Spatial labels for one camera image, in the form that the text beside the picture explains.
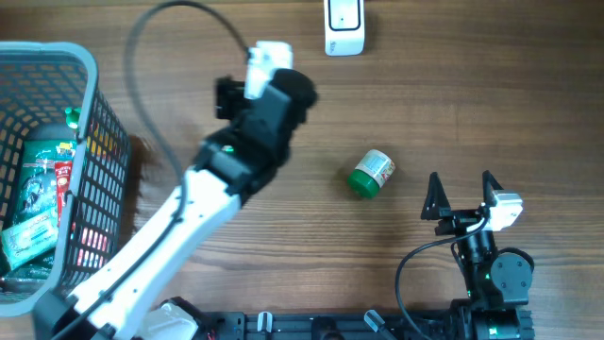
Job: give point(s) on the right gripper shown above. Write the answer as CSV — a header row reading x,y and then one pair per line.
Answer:
x,y
456,219

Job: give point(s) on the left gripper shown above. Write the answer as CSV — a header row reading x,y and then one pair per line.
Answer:
x,y
231,97

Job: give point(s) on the green lid white jar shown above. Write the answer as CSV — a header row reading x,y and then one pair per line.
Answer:
x,y
371,173

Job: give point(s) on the red Nescafe coffee stick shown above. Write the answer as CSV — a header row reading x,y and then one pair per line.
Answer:
x,y
63,171

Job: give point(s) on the large green snack bag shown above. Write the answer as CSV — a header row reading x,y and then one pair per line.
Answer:
x,y
37,184

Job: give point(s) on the red sauce bottle green cap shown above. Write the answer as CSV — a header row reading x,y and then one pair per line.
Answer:
x,y
72,116

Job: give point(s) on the small teal snack packet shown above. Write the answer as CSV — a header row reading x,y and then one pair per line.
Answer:
x,y
27,240

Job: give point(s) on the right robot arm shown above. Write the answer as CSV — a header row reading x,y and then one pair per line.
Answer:
x,y
496,279

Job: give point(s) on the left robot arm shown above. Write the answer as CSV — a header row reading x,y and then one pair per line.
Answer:
x,y
233,164

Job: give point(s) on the white barcode scanner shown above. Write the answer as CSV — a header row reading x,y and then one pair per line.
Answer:
x,y
344,27

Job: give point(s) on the grey mesh shopping basket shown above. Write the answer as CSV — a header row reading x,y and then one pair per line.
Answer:
x,y
39,80

